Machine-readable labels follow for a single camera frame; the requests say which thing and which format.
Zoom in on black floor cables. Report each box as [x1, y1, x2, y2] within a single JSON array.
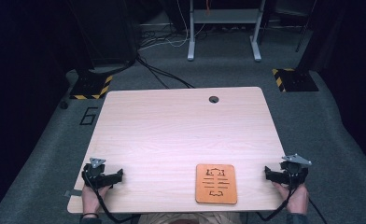
[[135, 55, 195, 90]]

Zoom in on right hand-held gripper black cable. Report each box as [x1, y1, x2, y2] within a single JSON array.
[[255, 183, 329, 224]]

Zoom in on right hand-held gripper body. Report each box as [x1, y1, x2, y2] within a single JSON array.
[[279, 153, 313, 188]]

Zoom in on person's left hand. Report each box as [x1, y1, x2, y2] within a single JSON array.
[[81, 184, 111, 216]]

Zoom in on black yellow striped base plate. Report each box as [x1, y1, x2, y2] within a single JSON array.
[[69, 69, 114, 101], [271, 67, 320, 93]]

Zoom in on black stand leg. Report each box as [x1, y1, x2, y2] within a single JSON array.
[[295, 0, 318, 53]]

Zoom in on person's right hand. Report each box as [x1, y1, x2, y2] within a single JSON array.
[[271, 181, 310, 216]]

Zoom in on bamboo board with cut-outs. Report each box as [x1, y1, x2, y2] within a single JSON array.
[[195, 163, 238, 205]]

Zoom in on white floor cables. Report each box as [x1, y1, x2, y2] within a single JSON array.
[[138, 0, 205, 52]]

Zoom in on grey tape strip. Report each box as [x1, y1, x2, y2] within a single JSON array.
[[63, 189, 83, 199]]

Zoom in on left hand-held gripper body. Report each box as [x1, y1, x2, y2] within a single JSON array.
[[81, 157, 110, 190]]

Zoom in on hand-held gripper black cable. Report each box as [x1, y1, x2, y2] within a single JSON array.
[[255, 183, 329, 224], [82, 174, 142, 224]]

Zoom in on white metal desk frame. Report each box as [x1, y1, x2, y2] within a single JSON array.
[[186, 0, 268, 63]]

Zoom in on left hand-held gripper black cable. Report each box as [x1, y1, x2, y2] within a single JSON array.
[[82, 174, 142, 224]]

